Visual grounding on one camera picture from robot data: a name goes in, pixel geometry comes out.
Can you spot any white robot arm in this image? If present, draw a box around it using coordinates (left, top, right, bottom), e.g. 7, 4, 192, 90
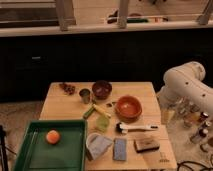
157, 61, 213, 124

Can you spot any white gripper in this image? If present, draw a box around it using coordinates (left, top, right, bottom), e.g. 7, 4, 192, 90
159, 100, 175, 125

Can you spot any blue sponge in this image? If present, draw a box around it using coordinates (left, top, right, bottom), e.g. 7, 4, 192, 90
113, 138, 127, 161

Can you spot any green cucumber stick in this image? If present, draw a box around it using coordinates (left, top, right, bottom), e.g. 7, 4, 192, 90
83, 106, 95, 119

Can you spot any green plastic tray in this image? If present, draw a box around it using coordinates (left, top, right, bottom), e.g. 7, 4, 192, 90
12, 119, 87, 171

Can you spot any grey folded cloth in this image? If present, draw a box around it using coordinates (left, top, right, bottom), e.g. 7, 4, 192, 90
86, 133, 113, 160

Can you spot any orange ball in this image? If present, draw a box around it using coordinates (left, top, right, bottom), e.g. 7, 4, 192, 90
46, 130, 60, 144

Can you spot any dark maroon bowl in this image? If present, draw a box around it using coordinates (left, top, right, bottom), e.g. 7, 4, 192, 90
92, 80, 112, 100

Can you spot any black cable on floor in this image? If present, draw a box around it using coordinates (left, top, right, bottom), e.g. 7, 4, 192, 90
176, 160, 213, 171

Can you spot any brown grape bunch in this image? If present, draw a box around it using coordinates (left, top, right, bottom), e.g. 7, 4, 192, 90
59, 82, 75, 95

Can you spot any red orange bowl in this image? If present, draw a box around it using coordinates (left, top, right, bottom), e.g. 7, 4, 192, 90
115, 95, 142, 123

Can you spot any small metal cup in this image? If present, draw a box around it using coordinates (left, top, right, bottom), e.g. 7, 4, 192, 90
79, 88, 91, 104

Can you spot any wooden board eraser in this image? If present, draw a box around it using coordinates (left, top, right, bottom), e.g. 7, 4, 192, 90
134, 137, 160, 153

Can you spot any green plastic piece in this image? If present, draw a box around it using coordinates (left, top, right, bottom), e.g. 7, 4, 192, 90
96, 116, 109, 132

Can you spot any black tripod stand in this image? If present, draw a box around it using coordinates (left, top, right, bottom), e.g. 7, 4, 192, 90
0, 125, 9, 171

